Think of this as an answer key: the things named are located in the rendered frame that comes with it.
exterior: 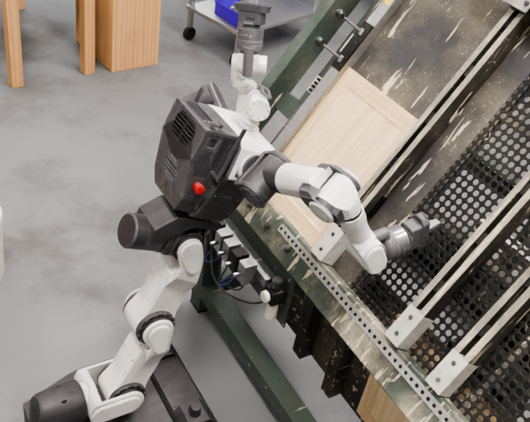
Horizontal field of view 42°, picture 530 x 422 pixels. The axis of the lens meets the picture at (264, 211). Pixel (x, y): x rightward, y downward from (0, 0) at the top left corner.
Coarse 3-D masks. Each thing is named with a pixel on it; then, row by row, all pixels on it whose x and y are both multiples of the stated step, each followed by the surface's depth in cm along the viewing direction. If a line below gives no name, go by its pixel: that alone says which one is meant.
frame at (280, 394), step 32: (192, 288) 330; (224, 288) 329; (224, 320) 305; (288, 320) 304; (320, 320) 280; (256, 352) 293; (320, 352) 286; (352, 352) 263; (288, 384) 282; (352, 384) 270; (288, 416) 270
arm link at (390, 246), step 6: (384, 228) 191; (378, 234) 189; (384, 234) 190; (390, 234) 193; (378, 240) 190; (384, 240) 191; (390, 240) 192; (348, 246) 194; (384, 246) 192; (390, 246) 191; (396, 246) 192; (354, 252) 193; (390, 252) 192; (396, 252) 193; (360, 258) 191; (390, 258) 193
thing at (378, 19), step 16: (384, 0) 250; (400, 0) 248; (384, 16) 249; (352, 64) 255; (336, 80) 255; (320, 96) 256; (304, 112) 259; (288, 128) 262; (272, 144) 265; (288, 144) 263
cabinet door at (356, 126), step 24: (336, 96) 254; (360, 96) 247; (384, 96) 240; (312, 120) 258; (336, 120) 251; (360, 120) 244; (384, 120) 238; (408, 120) 231; (312, 144) 255; (336, 144) 248; (360, 144) 241; (384, 144) 235; (360, 168) 238; (288, 216) 252; (312, 216) 246; (312, 240) 242
